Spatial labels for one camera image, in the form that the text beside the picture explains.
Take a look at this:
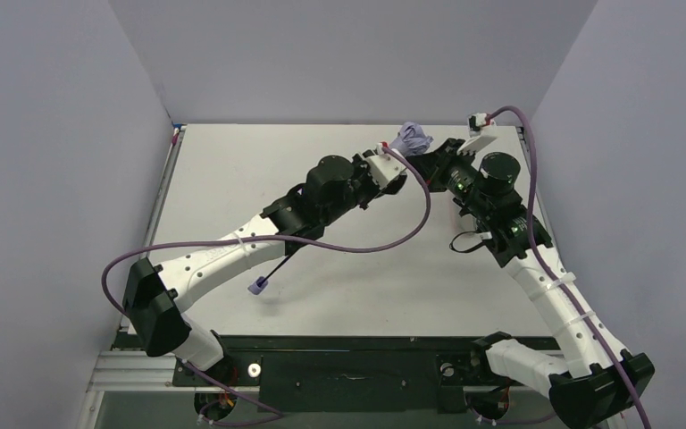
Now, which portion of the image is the lilac umbrella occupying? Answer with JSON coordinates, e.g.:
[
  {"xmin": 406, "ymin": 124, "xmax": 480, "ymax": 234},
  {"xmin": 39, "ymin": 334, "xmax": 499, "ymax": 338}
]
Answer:
[{"xmin": 247, "ymin": 122, "xmax": 433, "ymax": 295}]

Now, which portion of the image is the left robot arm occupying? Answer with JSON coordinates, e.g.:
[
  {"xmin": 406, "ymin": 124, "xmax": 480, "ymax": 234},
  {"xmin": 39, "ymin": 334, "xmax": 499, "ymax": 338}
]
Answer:
[{"xmin": 123, "ymin": 151, "xmax": 405, "ymax": 371}]

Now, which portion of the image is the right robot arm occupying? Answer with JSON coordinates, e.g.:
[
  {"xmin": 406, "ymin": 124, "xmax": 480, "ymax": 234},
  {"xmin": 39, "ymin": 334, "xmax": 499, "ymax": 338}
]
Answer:
[{"xmin": 410, "ymin": 139, "xmax": 655, "ymax": 428}]

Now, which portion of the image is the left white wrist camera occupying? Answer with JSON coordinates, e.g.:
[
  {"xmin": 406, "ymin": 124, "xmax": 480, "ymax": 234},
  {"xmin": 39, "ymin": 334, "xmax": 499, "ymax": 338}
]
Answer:
[{"xmin": 364, "ymin": 143, "xmax": 406, "ymax": 190}]

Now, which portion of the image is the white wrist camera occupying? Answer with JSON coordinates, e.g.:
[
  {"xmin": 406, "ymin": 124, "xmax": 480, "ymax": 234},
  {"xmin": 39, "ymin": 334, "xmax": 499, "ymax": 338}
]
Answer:
[
  {"xmin": 456, "ymin": 113, "xmax": 498, "ymax": 156},
  {"xmin": 364, "ymin": 143, "xmax": 406, "ymax": 190}
]

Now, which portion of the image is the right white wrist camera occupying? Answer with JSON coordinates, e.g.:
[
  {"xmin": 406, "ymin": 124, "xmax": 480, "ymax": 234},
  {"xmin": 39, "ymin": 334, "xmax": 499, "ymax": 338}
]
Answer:
[{"xmin": 456, "ymin": 113, "xmax": 498, "ymax": 156}]

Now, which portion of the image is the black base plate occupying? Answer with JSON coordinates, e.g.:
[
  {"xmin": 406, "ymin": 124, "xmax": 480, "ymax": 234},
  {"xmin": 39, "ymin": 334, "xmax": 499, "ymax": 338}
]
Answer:
[{"xmin": 112, "ymin": 332, "xmax": 588, "ymax": 415}]

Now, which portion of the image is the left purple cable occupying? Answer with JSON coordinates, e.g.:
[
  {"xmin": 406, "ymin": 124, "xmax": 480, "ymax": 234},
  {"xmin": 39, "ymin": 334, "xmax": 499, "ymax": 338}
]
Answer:
[{"xmin": 101, "ymin": 145, "xmax": 432, "ymax": 427}]

